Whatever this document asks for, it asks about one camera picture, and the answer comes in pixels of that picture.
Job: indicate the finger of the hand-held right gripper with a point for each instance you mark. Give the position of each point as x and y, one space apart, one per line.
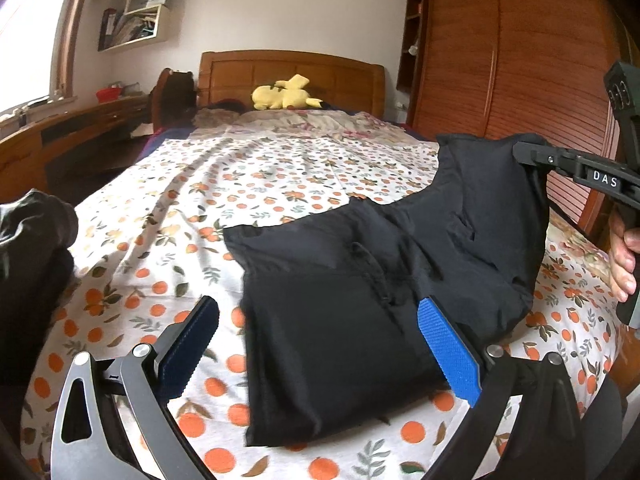
565 162

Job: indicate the orange print bedsheet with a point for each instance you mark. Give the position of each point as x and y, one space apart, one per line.
175 200

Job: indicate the dark jacket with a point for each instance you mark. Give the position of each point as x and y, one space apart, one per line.
30 260

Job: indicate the crumpled floral quilt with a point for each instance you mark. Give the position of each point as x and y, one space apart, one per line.
310 122

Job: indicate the wooden chair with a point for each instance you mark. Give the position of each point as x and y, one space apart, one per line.
172 95

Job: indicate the wooden desk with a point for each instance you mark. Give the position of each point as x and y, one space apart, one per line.
65 140

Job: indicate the red bowl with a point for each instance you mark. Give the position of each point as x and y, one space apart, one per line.
109 95

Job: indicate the yellow plush toy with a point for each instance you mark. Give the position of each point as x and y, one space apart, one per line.
275 96

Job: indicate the black coat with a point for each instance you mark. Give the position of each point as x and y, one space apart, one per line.
325 320

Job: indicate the wooden slatted wardrobe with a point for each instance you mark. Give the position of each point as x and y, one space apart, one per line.
525 60

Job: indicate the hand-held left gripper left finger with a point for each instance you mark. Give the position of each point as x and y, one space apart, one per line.
192 345

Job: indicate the wooden headboard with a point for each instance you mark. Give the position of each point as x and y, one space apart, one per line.
300 72

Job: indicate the white wall shelf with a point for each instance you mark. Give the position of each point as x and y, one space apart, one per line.
140 25

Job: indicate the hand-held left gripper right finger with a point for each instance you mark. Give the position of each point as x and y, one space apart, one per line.
450 355

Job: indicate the white paper sheet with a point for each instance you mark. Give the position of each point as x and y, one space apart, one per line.
142 130

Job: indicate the small white round item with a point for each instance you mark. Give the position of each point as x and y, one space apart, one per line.
413 50

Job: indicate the person's right hand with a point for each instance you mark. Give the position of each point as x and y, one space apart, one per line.
622 270

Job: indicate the window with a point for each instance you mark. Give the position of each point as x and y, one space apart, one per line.
30 35

